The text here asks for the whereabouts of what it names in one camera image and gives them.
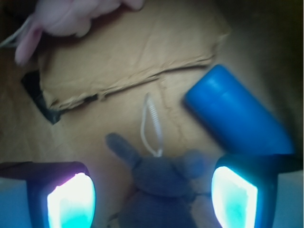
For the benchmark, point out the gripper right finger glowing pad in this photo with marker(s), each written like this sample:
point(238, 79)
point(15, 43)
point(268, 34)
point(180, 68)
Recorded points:
point(258, 191)

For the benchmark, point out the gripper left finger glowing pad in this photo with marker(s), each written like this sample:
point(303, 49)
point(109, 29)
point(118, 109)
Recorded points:
point(46, 195)

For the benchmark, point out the gray plush animal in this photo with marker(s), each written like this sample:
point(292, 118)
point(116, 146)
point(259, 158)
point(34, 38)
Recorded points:
point(163, 185)

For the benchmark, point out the pink plush animal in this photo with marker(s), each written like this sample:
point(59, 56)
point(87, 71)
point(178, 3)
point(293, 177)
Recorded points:
point(61, 18)

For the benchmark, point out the blue plastic bottle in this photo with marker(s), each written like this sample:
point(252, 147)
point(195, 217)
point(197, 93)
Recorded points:
point(235, 117)

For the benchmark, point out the brown paper bag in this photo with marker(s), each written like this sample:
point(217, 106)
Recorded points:
point(74, 91)

